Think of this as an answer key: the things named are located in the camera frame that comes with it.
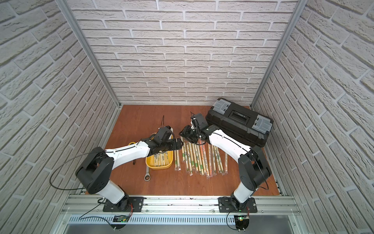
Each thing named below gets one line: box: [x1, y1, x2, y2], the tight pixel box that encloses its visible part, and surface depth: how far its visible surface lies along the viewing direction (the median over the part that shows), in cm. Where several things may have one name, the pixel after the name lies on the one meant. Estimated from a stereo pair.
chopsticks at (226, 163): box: [224, 152, 228, 175], surface depth 89 cm
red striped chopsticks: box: [205, 141, 215, 178], surface depth 91 cm
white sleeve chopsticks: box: [185, 142, 195, 177], surface depth 91 cm
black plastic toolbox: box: [205, 97, 274, 148], surface depth 91 cm
